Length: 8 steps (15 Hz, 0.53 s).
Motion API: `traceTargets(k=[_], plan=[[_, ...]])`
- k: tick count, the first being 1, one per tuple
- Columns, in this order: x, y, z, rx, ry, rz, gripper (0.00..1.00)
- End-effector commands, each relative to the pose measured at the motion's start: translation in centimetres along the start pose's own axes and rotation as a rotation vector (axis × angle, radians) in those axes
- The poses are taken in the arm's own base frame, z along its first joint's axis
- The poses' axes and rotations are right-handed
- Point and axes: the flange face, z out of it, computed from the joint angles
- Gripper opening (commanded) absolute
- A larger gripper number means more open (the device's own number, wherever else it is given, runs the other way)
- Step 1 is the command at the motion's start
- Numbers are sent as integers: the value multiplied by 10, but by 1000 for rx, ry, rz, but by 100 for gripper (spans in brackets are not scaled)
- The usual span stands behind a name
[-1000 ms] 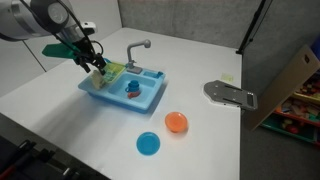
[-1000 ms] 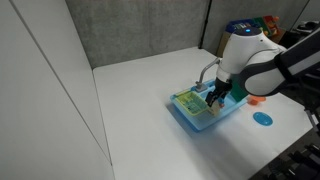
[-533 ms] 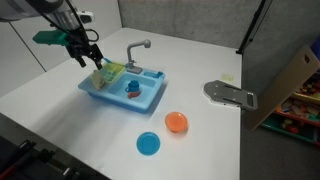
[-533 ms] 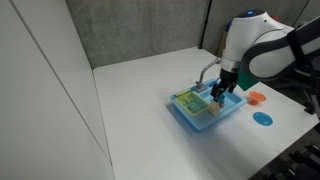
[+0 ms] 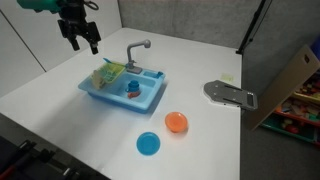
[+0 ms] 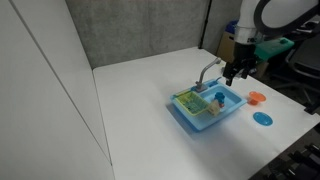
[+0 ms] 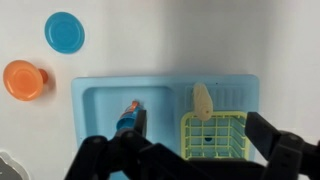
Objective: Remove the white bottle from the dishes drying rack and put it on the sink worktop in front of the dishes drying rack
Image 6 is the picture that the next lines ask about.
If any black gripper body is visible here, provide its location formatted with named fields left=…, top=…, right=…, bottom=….
left=222, top=42, right=260, bottom=80

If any white toy bottle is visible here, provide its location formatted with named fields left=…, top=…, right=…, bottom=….
left=207, top=99, right=222, bottom=118

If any green dish drying rack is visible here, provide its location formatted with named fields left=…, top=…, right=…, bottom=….
left=174, top=90, right=212, bottom=118

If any blue toy sink unit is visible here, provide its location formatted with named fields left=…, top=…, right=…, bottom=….
left=169, top=78, right=248, bottom=132

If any blue toy cup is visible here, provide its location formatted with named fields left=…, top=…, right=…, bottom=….
left=214, top=91, right=226, bottom=104

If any brown cardboard box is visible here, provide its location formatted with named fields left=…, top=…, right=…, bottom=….
left=216, top=30, right=270, bottom=80

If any orange toy bowl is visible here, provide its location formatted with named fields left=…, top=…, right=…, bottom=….
left=248, top=91, right=267, bottom=106

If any grey toy faucet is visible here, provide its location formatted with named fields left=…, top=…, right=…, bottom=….
left=195, top=57, right=222, bottom=93

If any teal green box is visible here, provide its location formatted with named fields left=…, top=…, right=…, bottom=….
left=255, top=37, right=296, bottom=62

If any blue container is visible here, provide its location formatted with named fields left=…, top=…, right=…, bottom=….
left=225, top=19, right=240, bottom=35

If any blue toy plate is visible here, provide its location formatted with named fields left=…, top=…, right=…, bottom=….
left=252, top=111, right=274, bottom=127

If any black stand pole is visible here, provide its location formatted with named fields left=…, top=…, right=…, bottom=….
left=198, top=0, right=213, bottom=50

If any black office chair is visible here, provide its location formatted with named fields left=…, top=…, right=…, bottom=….
left=269, top=36, right=320, bottom=115

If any black camera stand equipment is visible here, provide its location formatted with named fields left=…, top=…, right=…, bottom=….
left=249, top=133, right=320, bottom=180

